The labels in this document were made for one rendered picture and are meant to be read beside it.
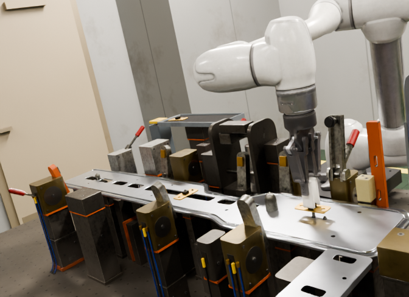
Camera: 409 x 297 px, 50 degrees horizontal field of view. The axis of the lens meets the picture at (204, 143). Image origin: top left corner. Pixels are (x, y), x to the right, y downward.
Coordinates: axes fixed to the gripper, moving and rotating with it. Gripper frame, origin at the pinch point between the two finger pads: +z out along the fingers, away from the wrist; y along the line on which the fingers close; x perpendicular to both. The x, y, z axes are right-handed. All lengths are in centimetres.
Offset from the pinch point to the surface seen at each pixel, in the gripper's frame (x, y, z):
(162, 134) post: -92, -32, -3
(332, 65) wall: -173, -329, 14
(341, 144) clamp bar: 1.8, -14.2, -7.7
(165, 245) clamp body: -37.6, 18.4, 13.5
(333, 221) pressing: 5.7, 0.7, 6.5
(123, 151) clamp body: -103, -17, 1
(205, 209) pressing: -31.2, 6.7, 6.6
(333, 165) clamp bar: -1.0, -13.8, -2.0
